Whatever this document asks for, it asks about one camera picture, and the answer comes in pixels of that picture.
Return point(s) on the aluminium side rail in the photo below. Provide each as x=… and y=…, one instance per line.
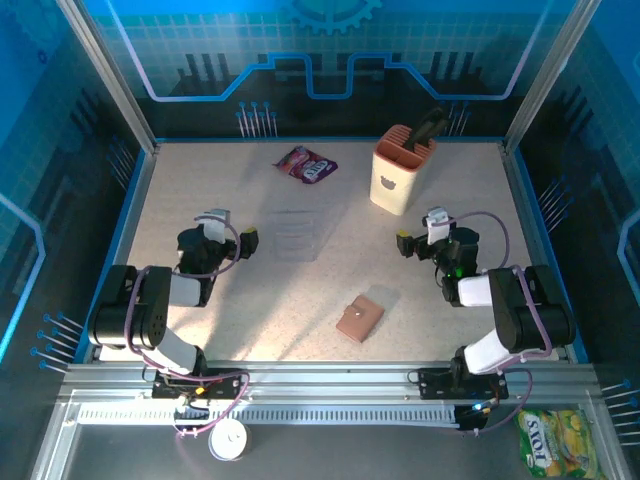
x=135, y=210
x=524, y=210

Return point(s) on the white round tape roll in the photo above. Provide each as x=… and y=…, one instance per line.
x=227, y=440

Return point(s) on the aluminium front rail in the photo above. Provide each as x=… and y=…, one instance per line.
x=325, y=380

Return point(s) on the cream orange knife block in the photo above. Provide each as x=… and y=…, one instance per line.
x=395, y=190

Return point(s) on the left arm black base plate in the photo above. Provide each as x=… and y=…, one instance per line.
x=225, y=382

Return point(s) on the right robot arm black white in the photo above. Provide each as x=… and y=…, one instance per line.
x=525, y=320

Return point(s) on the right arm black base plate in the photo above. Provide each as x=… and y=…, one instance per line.
x=435, y=384

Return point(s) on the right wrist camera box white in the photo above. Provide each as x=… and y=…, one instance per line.
x=437, y=227

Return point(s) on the aluminium frame post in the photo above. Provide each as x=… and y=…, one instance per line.
x=550, y=75
x=111, y=75

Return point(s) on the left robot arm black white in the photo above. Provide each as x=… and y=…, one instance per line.
x=150, y=310

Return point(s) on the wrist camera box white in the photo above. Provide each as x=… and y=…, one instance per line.
x=214, y=227
x=437, y=227

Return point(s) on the purple candy bag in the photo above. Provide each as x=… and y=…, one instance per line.
x=305, y=167

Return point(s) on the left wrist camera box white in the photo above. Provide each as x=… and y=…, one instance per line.
x=214, y=227

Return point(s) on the yellow green candy bag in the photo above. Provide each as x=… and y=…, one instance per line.
x=555, y=442

